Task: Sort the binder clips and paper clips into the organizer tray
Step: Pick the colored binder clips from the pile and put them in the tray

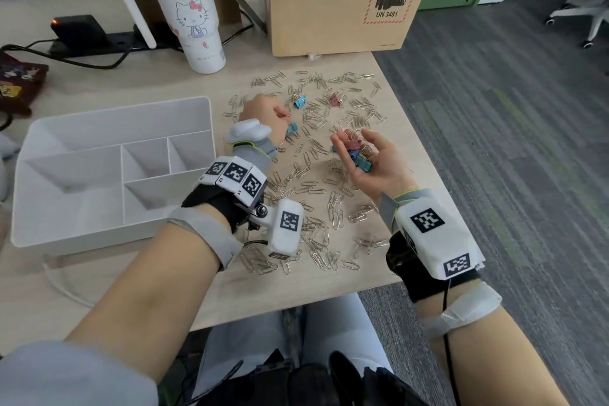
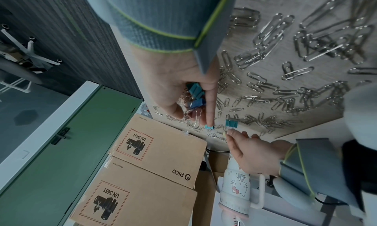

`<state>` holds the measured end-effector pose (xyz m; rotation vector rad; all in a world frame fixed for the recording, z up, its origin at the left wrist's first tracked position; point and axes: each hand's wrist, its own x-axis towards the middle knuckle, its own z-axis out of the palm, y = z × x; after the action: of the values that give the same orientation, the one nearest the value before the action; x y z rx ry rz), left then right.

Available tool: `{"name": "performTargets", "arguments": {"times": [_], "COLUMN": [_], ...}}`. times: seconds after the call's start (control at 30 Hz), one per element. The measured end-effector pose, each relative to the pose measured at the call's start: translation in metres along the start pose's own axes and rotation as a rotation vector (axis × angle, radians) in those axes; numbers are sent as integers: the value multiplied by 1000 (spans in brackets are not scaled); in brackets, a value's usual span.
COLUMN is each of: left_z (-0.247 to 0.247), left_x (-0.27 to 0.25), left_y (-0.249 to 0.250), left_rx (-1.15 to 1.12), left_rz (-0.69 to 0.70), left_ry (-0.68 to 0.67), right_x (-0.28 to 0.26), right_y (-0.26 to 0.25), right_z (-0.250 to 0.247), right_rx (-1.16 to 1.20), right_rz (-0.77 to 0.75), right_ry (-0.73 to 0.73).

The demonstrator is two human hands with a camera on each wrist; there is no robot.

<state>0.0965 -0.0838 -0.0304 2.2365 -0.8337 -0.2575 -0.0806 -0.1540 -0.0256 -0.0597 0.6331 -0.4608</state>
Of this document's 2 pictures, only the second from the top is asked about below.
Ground person's left hand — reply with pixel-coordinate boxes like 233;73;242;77
225;128;295;176

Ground person's right hand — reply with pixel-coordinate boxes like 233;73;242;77
131;45;221;127

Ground colourful binder clips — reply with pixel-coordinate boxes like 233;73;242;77
179;81;214;130

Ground pile of silver paper clips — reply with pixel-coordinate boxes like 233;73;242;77
153;0;377;142

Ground cardboard box with round logo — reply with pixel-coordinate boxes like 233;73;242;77
108;114;208;189

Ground plain stacked cardboard box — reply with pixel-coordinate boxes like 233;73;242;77
69;167;198;226

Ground white cat-print tumbler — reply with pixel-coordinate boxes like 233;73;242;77
217;154;266;226

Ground grey knit wristband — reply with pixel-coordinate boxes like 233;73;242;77
79;0;240;75
278;137;369;212

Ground brown cardboard board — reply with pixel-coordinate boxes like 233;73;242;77
192;150;231;226

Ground green cabinet with white side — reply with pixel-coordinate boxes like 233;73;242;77
0;80;145;226

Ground white office chair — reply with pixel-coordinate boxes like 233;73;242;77
0;23;63;94

